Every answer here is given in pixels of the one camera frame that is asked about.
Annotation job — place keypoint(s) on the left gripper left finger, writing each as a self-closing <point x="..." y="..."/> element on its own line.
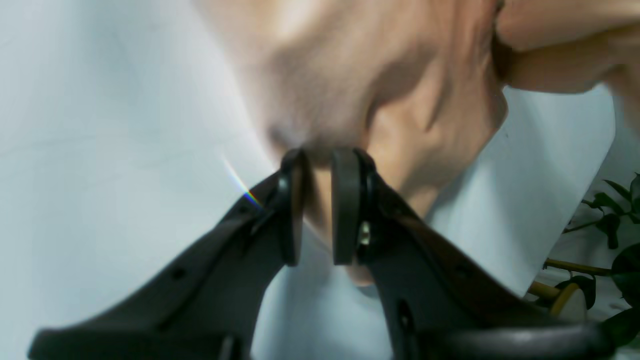
<point x="204" y="304"/>

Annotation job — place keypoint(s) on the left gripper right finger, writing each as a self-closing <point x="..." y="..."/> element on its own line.
<point x="438" y="303"/>

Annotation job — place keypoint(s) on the peach pink T-shirt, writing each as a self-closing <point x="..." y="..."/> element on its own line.
<point x="418" y="84"/>

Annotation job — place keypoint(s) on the green potted plant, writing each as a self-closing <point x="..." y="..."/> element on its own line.
<point x="604" y="289"/>

